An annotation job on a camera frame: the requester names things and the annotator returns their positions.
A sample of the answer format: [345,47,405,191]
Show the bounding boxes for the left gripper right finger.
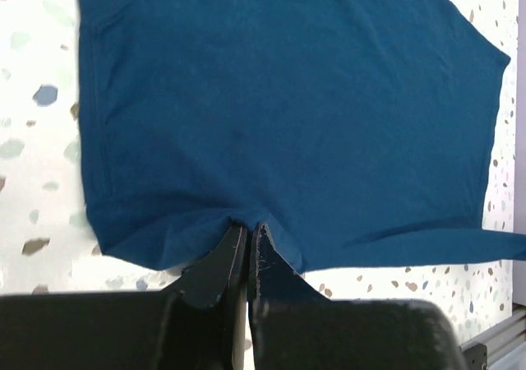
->
[248,224,467,370]

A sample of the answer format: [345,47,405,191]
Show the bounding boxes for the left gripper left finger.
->
[1,224,249,370]

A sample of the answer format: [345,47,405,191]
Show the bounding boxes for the blue mickey t-shirt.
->
[78,0,525,272]

